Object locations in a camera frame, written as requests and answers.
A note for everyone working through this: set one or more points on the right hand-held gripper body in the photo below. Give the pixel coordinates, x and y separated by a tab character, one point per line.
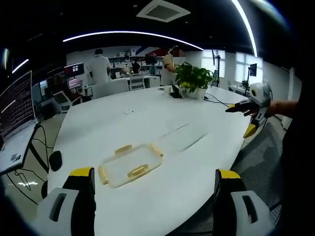
261	96

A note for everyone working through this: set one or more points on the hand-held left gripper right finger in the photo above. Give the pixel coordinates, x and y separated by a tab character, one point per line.
246	211

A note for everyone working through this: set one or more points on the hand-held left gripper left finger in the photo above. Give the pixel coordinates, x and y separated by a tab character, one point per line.
61	211

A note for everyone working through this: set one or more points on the person's right hand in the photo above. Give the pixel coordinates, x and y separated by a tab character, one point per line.
273	109

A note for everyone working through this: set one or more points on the small background plant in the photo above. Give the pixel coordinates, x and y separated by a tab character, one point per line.
244	84

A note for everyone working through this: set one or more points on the monitor on stand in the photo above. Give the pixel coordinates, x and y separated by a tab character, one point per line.
253	69

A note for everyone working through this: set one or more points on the black mesh chair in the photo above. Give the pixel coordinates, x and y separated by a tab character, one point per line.
261	157

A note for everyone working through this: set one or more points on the window with blinds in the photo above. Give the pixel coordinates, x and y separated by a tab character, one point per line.
217	64
246	64

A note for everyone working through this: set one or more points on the green potted plant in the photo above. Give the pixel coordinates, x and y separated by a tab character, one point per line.
194	78

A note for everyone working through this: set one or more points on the black desk object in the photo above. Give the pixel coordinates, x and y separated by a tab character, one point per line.
176	93

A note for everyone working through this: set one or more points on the curved ceiling light strip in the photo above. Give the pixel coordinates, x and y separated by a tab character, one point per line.
247	24

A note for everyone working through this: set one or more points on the white cup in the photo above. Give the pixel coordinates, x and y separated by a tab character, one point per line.
167	90

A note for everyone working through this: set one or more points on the white side desk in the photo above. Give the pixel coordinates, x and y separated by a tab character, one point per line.
13	150

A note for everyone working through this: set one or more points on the clear lid with yellow clips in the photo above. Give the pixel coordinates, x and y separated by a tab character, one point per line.
133	162

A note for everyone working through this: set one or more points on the white office chair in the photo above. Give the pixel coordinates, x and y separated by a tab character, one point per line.
136	81

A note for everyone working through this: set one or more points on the grey office chair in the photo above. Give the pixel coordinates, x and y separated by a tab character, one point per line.
62	100

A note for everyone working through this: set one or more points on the small white device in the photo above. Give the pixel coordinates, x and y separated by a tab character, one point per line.
128	111

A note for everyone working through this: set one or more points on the large computer monitor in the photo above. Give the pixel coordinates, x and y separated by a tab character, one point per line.
16	105

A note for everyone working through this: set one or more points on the ceiling air vent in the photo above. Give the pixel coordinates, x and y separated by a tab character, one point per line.
163	10

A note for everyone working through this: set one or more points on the long ceiling light strip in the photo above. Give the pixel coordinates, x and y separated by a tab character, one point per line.
128	32

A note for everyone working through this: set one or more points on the wide background monitor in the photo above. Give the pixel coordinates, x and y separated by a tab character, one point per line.
73	68

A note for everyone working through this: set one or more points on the short ceiling light strip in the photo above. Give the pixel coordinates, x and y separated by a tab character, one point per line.
20	66

